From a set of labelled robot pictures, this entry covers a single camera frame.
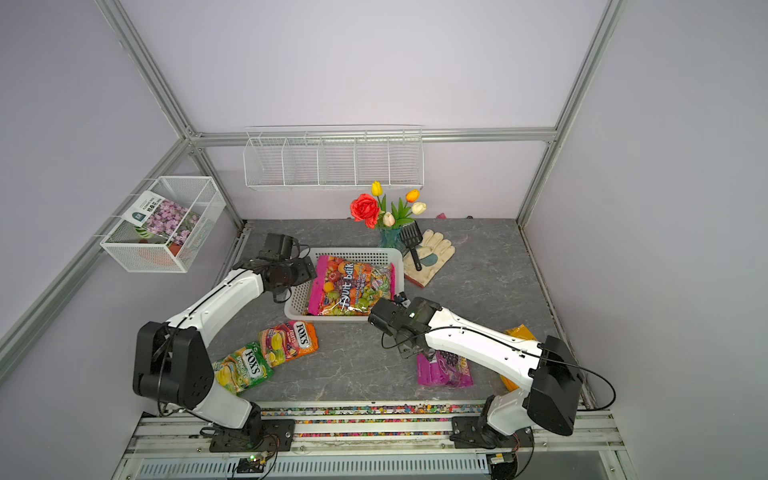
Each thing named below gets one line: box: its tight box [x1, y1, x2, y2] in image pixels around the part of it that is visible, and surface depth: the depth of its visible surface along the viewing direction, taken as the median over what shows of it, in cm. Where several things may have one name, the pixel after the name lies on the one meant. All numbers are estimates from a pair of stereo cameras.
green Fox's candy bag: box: [212, 342, 275, 395], surface depth 85 cm
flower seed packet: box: [124, 191, 201, 245], surface depth 75 cm
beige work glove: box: [404, 229, 455, 288], surface depth 111 cm
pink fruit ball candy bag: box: [308, 255, 396, 316], surface depth 93 cm
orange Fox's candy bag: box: [258, 320, 319, 368], surface depth 89 cm
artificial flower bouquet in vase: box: [350, 180, 427, 248], surface depth 84 cm
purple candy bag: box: [417, 350, 474, 388], surface depth 78 cm
